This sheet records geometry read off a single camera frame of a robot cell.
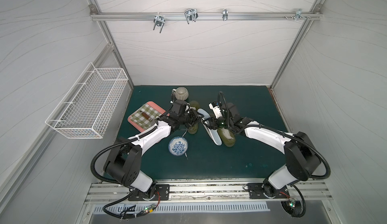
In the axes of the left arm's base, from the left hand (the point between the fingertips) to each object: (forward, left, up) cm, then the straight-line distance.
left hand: (204, 117), depth 82 cm
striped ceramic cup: (+31, +17, -14) cm, 38 cm away
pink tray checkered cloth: (+9, +41, -16) cm, 45 cm away
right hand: (+1, -1, -4) cm, 4 cm away
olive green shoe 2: (-5, -14, -14) cm, 21 cm away
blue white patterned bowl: (-10, +16, -16) cm, 25 cm away
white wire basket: (-6, +56, +14) cm, 58 cm away
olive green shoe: (-1, +6, -12) cm, 13 cm away
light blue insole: (-9, -5, -2) cm, 10 cm away
